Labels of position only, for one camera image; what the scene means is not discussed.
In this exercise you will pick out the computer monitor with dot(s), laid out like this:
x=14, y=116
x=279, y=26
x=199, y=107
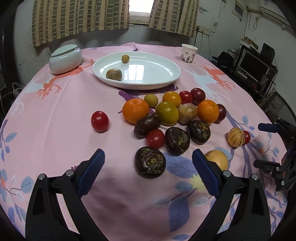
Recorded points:
x=251, y=65

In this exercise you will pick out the small yellow-green fruit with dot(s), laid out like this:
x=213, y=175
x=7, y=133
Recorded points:
x=152, y=100

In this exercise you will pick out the pink patterned tablecloth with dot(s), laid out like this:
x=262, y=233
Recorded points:
x=48, y=130

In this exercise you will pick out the black metal shelf rack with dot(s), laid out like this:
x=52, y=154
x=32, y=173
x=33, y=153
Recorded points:
x=258, y=90

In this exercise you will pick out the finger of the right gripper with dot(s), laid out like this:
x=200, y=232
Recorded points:
x=267, y=166
x=269, y=127

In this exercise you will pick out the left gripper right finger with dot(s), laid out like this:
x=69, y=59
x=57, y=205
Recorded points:
x=240, y=211

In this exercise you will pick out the large orange tangerine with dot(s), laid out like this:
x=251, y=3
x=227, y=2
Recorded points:
x=134, y=110

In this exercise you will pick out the red cherry tomato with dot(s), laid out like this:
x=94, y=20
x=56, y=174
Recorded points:
x=99, y=121

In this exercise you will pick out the left checkered curtain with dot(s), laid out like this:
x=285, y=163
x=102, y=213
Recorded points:
x=53, y=19

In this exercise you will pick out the red tomato front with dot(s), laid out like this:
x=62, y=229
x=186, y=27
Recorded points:
x=155, y=139

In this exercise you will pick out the small tan longan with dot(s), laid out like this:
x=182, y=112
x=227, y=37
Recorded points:
x=125, y=58

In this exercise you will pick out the checkered curtain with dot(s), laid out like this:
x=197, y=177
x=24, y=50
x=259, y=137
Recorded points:
x=175, y=16
x=53, y=19

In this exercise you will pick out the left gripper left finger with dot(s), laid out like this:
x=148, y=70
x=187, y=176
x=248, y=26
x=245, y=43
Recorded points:
x=44, y=220

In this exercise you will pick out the right checkered curtain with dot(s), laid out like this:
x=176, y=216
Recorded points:
x=175, y=16

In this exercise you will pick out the orange-yellow round fruit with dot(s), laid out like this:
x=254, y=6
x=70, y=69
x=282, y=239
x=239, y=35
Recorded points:
x=172, y=97

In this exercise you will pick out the small red tomato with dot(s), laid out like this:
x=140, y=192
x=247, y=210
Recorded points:
x=247, y=137

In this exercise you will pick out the white oval plate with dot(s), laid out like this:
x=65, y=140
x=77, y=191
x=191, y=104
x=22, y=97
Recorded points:
x=144, y=71

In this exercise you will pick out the tan brown round fruit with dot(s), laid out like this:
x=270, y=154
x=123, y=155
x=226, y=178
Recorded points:
x=187, y=112

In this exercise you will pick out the dark water chestnut front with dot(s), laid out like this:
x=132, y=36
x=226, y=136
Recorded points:
x=149, y=163

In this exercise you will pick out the white ceramic lidded jar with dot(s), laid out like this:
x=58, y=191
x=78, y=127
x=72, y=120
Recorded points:
x=65, y=59

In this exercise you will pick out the floral paper cup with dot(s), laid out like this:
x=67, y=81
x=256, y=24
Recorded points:
x=188, y=53

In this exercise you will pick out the pale yellow round fruit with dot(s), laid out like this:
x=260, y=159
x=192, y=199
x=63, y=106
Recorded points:
x=218, y=157

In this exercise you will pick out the dark purple plum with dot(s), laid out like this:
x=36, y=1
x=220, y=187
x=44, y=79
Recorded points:
x=222, y=113

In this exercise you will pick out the yellow-green round fruit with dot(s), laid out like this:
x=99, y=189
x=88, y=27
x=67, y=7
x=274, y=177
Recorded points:
x=167, y=113

